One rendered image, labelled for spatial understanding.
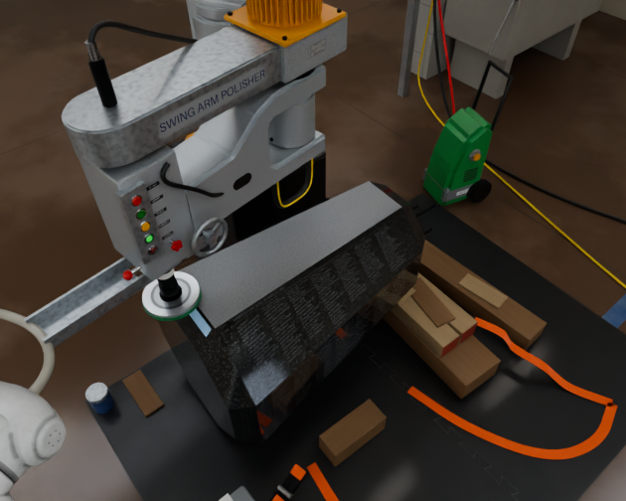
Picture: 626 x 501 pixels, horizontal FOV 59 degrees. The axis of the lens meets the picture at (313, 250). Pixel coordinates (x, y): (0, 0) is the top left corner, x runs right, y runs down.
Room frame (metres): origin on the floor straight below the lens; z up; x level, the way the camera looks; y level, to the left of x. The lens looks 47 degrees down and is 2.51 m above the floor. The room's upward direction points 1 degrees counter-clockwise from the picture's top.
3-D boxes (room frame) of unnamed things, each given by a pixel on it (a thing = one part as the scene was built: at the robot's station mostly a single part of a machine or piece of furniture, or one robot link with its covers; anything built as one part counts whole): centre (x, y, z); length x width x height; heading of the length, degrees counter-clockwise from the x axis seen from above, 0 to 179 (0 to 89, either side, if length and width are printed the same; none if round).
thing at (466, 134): (2.84, -0.95, 0.43); 0.35 x 0.35 x 0.87; 24
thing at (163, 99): (1.55, 0.29, 1.62); 0.96 x 0.25 x 0.17; 136
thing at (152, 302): (1.29, 0.53, 0.87); 0.21 x 0.21 x 0.01
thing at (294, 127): (1.77, 0.08, 1.34); 0.19 x 0.19 x 0.20
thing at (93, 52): (1.29, 0.53, 1.78); 0.04 x 0.04 x 0.17
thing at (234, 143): (1.57, 0.25, 1.30); 0.74 x 0.23 x 0.49; 136
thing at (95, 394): (1.29, 1.03, 0.08); 0.10 x 0.10 x 0.13
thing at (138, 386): (1.35, 0.85, 0.02); 0.25 x 0.10 x 0.01; 39
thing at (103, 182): (1.35, 0.48, 1.32); 0.36 x 0.22 x 0.45; 136
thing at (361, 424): (1.10, -0.17, 0.07); 0.30 x 0.12 x 0.12; 127
